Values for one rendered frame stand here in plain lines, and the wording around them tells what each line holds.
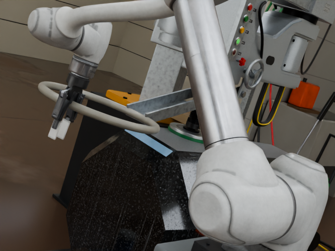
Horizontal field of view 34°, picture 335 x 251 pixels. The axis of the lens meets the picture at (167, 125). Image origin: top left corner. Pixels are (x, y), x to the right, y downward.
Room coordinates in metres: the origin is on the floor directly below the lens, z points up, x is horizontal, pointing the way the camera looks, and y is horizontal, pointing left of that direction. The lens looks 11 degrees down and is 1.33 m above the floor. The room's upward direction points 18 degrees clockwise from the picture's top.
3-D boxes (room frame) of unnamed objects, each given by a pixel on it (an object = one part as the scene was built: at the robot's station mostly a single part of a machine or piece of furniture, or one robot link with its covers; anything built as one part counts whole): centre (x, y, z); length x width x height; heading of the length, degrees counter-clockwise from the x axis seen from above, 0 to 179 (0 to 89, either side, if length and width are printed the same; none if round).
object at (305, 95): (5.75, -1.29, 0.99); 0.50 x 0.22 x 0.33; 140
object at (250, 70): (2.59, -0.28, 1.19); 0.15 x 0.10 x 0.15; 144
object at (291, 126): (5.71, -1.53, 0.43); 1.30 x 0.62 x 0.86; 140
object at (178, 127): (2.56, -0.11, 0.84); 0.21 x 0.21 x 0.01
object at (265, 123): (3.09, -0.51, 1.05); 0.23 x 0.03 x 0.32; 144
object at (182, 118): (3.12, -0.04, 0.81); 0.20 x 0.10 x 0.05; 54
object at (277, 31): (2.87, -0.36, 1.30); 0.74 x 0.23 x 0.49; 144
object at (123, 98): (3.33, 0.10, 0.76); 0.49 x 0.49 x 0.05; 46
